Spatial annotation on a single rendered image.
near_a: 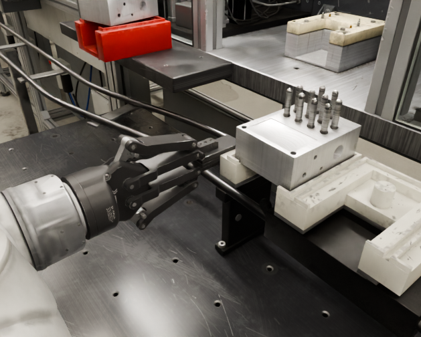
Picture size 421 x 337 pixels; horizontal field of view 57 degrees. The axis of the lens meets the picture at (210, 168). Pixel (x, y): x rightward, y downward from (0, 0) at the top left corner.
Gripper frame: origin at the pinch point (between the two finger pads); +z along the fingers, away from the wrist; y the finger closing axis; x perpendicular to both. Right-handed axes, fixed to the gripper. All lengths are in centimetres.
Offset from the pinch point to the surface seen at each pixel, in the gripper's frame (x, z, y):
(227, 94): 174, 156, -88
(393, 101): -12.7, 20.5, 5.9
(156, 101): 197, 107, -88
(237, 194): -3.5, 1.0, -6.0
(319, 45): 13.2, 38.2, 4.6
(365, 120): -9.5, 20.5, 1.9
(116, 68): 74, 21, -13
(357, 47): 3.2, 35.5, 7.0
